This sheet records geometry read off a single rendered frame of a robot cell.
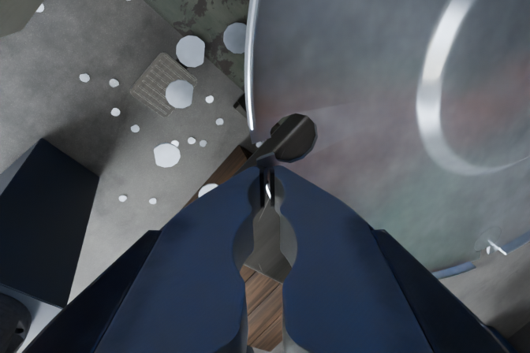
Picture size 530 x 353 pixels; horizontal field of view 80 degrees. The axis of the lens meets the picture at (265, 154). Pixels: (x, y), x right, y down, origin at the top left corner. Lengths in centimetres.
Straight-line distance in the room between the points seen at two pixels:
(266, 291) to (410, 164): 77
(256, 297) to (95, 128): 63
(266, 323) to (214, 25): 89
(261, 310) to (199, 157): 48
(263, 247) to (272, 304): 80
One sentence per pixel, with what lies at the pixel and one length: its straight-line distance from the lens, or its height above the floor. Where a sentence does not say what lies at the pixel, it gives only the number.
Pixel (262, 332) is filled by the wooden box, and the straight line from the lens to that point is 105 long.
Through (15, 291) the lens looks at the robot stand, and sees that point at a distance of 67.
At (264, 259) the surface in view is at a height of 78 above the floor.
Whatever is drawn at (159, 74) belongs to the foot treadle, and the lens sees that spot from 75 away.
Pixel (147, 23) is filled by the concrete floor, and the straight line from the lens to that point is 90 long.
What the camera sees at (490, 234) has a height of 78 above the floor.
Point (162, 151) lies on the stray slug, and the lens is 28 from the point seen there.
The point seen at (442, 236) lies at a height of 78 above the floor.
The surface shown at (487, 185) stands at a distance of 24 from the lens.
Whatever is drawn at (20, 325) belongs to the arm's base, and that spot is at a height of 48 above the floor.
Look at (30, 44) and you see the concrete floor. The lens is 95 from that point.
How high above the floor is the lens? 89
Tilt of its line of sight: 57 degrees down
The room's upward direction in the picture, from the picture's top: 146 degrees clockwise
